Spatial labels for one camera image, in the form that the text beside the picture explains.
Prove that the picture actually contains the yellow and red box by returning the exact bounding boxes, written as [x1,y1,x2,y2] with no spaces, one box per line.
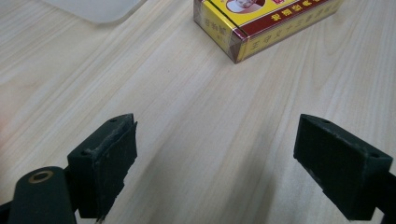
[192,0,345,64]

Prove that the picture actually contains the clear plastic container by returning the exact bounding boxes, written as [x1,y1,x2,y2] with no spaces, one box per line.
[40,0,148,25]

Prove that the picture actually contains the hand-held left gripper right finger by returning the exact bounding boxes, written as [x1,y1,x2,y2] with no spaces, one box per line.
[293,113,394,221]

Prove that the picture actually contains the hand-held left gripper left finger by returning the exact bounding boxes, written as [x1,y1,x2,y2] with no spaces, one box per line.
[66,113,138,220]

